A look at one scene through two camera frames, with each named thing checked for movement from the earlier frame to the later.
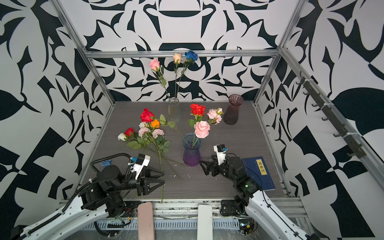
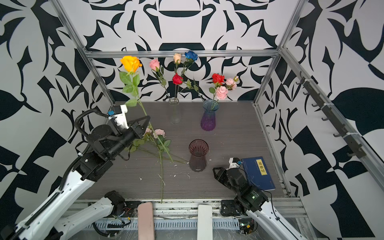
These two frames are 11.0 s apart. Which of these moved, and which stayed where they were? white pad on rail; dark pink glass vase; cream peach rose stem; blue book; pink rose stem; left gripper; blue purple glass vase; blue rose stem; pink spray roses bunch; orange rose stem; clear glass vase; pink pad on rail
Moved: left gripper; pink spray roses bunch; blue purple glass vase; dark pink glass vase; orange rose stem
Stayed: clear glass vase; blue book; pink pad on rail; white pad on rail; cream peach rose stem; blue rose stem; pink rose stem
